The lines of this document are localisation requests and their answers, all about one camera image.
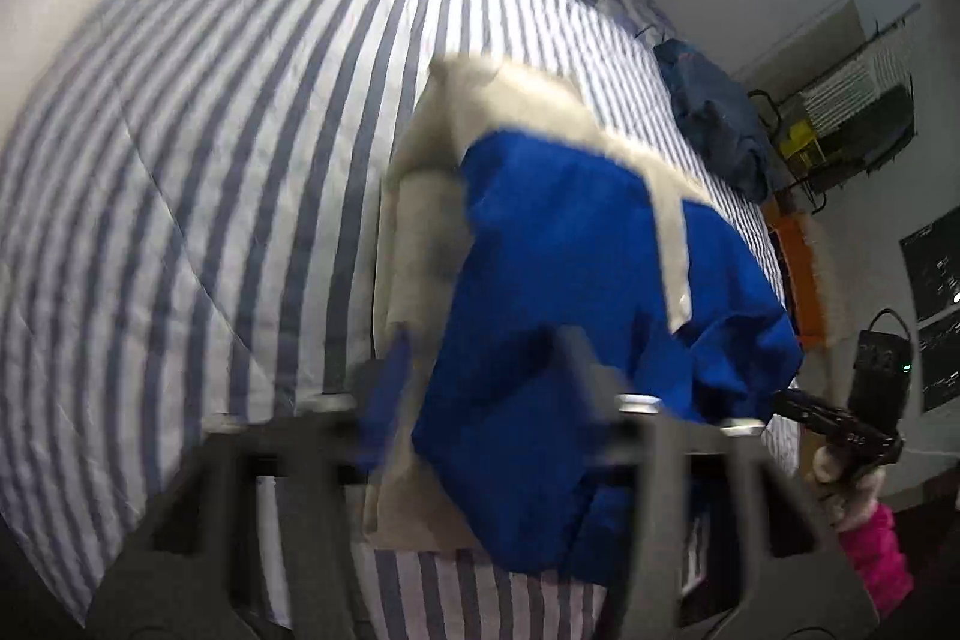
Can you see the cream and blue jacket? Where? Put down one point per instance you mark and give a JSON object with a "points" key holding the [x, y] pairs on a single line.
{"points": [[555, 250]]}

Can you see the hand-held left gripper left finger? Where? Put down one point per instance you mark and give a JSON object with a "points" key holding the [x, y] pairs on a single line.
{"points": [[386, 400]]}

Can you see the dark blue garment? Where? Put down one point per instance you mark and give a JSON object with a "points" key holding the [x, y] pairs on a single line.
{"points": [[712, 115]]}

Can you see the blue striped bed sheet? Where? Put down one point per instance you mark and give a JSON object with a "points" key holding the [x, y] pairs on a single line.
{"points": [[225, 123]]}

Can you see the dark hanging clothes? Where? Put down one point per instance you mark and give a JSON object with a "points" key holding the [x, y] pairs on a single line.
{"points": [[870, 138]]}

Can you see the striped white towel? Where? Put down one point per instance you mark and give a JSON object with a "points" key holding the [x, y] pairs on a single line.
{"points": [[847, 85]]}

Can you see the yellow crate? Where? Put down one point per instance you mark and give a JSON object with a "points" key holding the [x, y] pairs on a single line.
{"points": [[799, 145]]}

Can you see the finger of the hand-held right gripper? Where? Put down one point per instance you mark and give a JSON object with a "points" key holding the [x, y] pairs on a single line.
{"points": [[795, 405]]}

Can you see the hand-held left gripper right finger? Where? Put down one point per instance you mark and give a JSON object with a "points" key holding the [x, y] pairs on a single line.
{"points": [[592, 385]]}

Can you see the black clothes rack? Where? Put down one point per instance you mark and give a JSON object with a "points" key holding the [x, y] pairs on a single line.
{"points": [[912, 115]]}

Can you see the person's right hand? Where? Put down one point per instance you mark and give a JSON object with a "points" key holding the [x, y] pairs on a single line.
{"points": [[855, 497]]}

